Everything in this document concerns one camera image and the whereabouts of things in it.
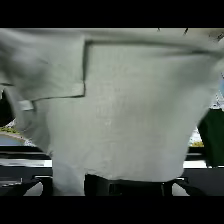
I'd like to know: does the pale grey shirt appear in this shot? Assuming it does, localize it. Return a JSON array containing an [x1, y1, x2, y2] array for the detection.
[[0, 27, 224, 197]]

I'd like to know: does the dark green garment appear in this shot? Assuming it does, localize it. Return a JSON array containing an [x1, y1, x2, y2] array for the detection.
[[197, 107, 224, 168]]

